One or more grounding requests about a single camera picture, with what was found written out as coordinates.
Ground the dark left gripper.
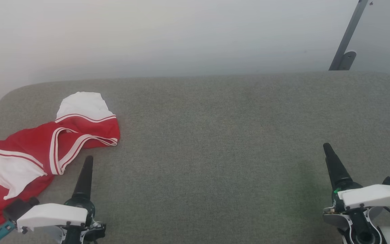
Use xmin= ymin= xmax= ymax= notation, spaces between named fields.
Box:
xmin=58 ymin=156 xmax=107 ymax=244

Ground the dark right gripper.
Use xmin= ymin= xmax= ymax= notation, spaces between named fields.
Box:
xmin=323 ymin=143 xmax=384 ymax=244

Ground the red and white shirt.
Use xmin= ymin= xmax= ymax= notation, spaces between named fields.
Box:
xmin=0 ymin=91 xmax=121 ymax=236

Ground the teal cable connector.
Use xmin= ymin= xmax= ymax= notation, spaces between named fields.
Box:
xmin=0 ymin=220 xmax=17 ymax=244

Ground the grey post bracket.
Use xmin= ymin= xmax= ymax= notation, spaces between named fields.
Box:
xmin=338 ymin=50 xmax=357 ymax=71

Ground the grey metal post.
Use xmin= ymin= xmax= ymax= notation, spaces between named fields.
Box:
xmin=329 ymin=0 xmax=369 ymax=71

